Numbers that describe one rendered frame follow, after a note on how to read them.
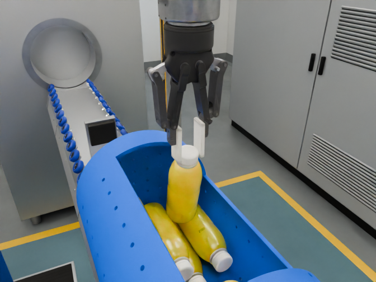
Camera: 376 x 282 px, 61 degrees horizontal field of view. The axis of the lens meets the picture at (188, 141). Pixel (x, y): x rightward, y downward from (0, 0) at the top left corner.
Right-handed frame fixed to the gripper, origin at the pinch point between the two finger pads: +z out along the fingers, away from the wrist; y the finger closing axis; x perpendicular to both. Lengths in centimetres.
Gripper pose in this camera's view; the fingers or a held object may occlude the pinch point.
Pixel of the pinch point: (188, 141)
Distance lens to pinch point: 56.7
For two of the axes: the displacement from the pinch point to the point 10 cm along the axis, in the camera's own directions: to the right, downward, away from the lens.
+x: 4.5, 4.5, -7.7
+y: -8.9, 2.2, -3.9
